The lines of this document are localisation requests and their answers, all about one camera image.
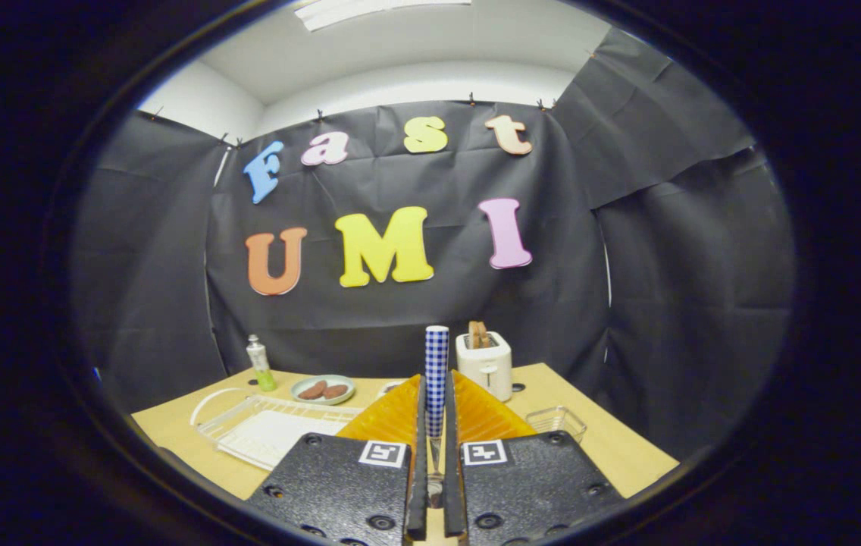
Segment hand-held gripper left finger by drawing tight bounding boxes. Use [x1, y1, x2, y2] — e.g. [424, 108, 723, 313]
[243, 373, 430, 546]

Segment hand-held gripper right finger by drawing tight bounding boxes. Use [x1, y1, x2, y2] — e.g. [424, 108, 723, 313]
[442, 369, 626, 546]

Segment clear wire basket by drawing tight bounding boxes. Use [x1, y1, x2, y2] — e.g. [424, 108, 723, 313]
[525, 406, 588, 445]

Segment white wire dish rack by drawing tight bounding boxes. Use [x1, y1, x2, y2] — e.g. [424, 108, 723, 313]
[189, 388, 364, 472]

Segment blue checked handle spoon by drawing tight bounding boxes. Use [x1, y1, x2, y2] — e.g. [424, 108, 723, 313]
[424, 326, 450, 510]

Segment pale green round plate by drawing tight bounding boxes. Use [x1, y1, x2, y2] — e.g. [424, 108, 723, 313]
[291, 375, 356, 406]

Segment green dish soap bottle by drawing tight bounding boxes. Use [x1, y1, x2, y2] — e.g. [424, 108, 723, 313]
[246, 334, 278, 393]

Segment white toaster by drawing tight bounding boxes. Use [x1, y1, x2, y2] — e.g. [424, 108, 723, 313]
[456, 331, 513, 403]

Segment black backdrop cloth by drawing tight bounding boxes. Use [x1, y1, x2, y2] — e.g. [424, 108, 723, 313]
[70, 27, 795, 460]

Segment ceiling light panel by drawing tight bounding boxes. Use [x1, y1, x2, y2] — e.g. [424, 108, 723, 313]
[294, 0, 473, 32]

